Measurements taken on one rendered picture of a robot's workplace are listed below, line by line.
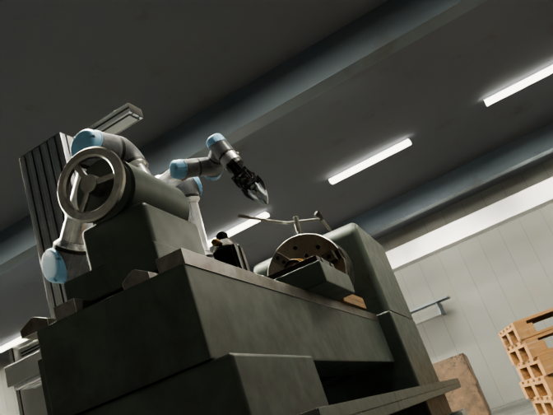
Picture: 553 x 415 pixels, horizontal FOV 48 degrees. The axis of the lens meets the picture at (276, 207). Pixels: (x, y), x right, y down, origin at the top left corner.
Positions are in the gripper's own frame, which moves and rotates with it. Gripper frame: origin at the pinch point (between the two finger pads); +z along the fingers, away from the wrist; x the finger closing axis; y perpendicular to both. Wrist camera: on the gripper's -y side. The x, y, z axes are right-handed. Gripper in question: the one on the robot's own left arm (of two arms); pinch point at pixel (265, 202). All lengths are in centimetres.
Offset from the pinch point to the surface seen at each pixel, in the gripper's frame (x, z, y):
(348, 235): 13.8, 23.7, -25.0
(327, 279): 8, 56, 60
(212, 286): 0, 60, 117
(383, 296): 8, 51, -26
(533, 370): 34, 108, -297
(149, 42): -14, -246, -162
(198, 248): -4, 43, 97
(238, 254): -10, 28, 44
